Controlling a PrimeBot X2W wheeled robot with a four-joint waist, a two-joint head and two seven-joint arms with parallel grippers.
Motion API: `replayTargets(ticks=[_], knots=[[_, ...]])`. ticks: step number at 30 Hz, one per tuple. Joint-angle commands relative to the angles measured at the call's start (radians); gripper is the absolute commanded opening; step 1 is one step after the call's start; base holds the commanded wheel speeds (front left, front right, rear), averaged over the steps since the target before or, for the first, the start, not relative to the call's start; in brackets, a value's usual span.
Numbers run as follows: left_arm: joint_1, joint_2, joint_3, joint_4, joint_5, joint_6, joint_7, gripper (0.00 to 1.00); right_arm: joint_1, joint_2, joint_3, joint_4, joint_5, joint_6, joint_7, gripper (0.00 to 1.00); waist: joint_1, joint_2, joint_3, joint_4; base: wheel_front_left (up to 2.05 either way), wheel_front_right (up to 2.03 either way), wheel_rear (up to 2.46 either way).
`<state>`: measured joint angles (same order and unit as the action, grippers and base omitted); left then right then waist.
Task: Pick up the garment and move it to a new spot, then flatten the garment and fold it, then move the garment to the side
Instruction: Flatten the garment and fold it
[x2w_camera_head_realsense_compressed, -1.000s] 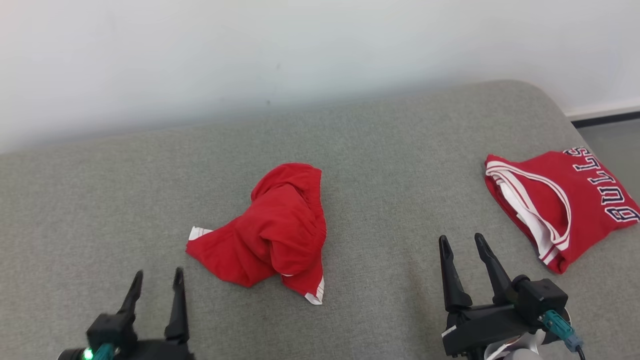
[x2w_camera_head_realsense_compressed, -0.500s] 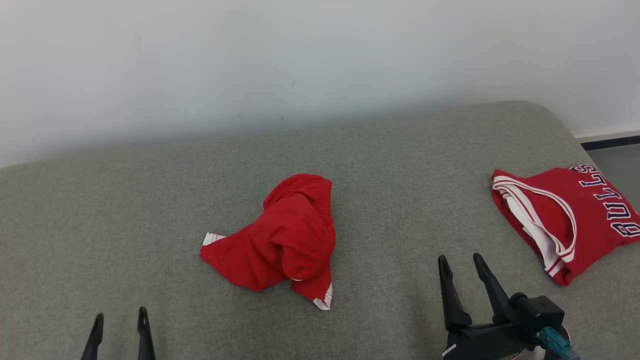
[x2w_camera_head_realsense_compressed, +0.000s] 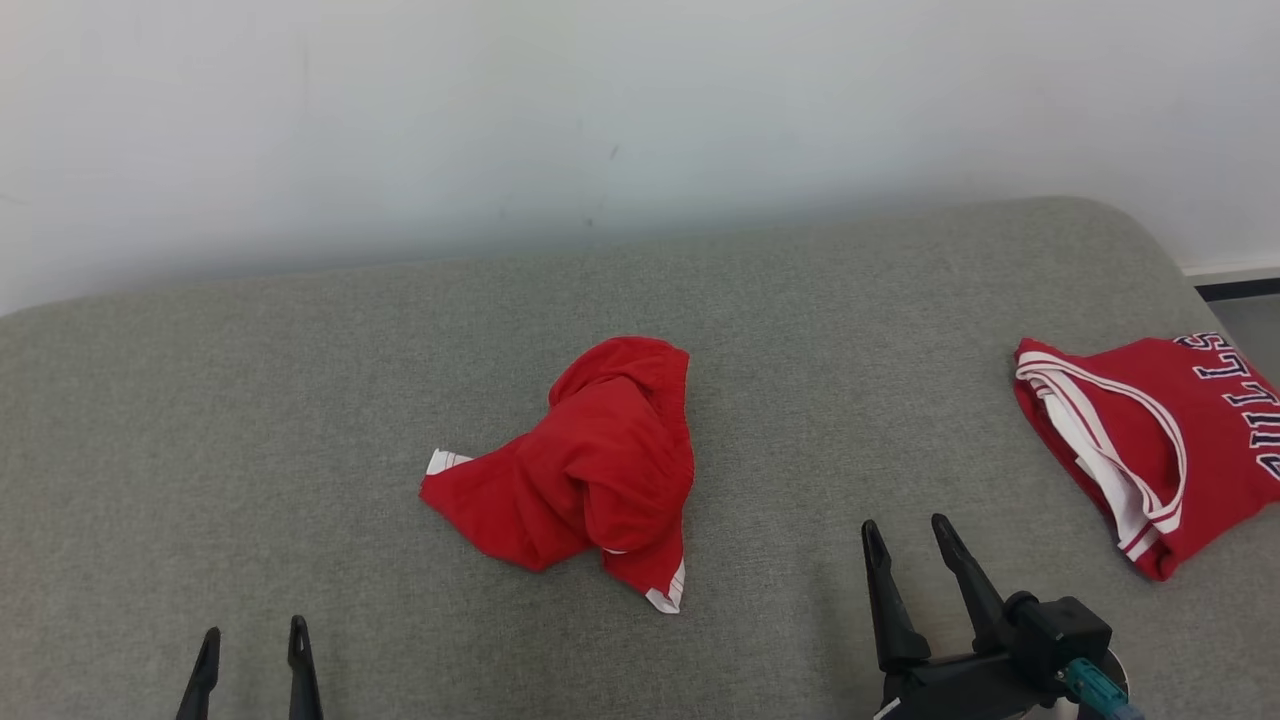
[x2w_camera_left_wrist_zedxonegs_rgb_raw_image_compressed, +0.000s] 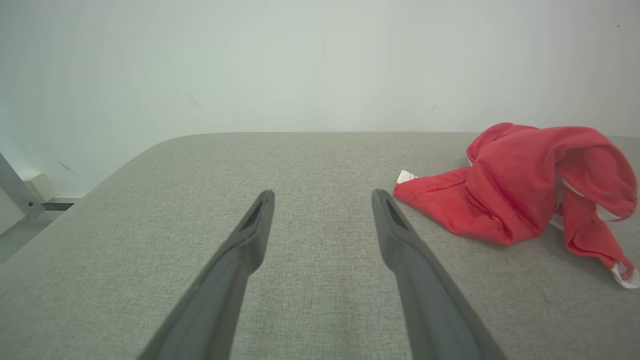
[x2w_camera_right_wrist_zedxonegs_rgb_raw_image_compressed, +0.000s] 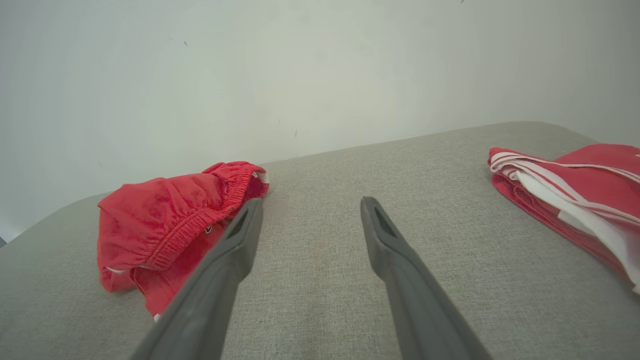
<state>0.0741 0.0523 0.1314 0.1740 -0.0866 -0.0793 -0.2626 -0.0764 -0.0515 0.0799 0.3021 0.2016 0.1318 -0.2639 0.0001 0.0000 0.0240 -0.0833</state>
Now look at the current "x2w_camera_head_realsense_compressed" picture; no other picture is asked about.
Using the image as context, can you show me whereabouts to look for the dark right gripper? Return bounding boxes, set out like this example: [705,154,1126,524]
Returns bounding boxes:
[862,514,1061,720]

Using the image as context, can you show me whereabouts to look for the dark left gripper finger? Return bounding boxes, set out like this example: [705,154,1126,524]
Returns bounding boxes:
[288,615,324,720]
[177,627,221,720]

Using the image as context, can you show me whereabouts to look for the red jersey with white trim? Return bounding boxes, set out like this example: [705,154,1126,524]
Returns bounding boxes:
[1013,332,1280,582]

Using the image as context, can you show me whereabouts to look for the red shorts with white stripes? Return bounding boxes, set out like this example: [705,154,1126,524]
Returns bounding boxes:
[419,336,696,614]

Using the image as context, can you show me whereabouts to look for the grey fabric sofa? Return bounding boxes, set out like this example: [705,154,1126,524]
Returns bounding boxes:
[0,196,1280,720]

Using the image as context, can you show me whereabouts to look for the teal cable connector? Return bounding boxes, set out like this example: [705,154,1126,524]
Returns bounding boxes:
[1060,658,1146,720]

